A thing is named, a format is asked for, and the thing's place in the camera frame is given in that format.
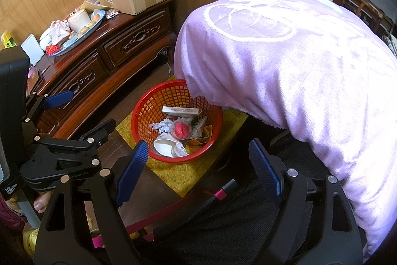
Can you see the yellow patterned cloth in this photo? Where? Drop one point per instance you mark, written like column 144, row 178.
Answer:
column 186, row 175

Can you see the carved wooden dresser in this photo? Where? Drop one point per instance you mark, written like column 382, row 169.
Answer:
column 124, row 44

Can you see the white box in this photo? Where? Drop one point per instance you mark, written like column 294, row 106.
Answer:
column 181, row 110

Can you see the red plastic mesh basket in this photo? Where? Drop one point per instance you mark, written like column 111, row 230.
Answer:
column 145, row 106

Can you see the white round container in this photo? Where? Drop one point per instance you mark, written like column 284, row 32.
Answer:
column 77, row 21

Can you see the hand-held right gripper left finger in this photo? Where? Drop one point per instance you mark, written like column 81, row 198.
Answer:
column 131, row 172

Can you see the person's left hand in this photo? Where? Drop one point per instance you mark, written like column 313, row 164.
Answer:
column 41, row 203

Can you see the person's left forearm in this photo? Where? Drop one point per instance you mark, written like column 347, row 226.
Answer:
column 9, row 221

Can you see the pink and black bar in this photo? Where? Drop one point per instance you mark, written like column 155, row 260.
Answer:
column 217, row 194

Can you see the small white mirror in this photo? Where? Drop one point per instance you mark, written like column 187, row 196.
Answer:
column 32, row 49

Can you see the pink snack packet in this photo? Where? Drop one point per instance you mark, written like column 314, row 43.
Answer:
column 59, row 32

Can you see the purple printed blanket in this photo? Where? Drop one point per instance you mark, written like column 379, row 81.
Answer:
column 294, row 66

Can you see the blue oval tray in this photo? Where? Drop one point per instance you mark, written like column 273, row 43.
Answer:
column 90, row 30

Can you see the small dark box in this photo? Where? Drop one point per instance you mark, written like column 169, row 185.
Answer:
column 112, row 14

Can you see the pink plastic cup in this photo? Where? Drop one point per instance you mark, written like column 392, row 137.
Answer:
column 183, row 130

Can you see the small green box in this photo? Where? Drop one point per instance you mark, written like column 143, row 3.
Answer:
column 7, row 38

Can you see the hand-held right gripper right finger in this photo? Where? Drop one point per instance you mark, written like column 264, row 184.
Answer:
column 265, row 172

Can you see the orange yellow packet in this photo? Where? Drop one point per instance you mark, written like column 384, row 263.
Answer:
column 203, row 136

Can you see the white paper cup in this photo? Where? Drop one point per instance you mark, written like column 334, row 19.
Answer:
column 169, row 147

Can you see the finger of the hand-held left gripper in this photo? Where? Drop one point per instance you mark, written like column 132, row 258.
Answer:
column 99, row 130
column 57, row 99

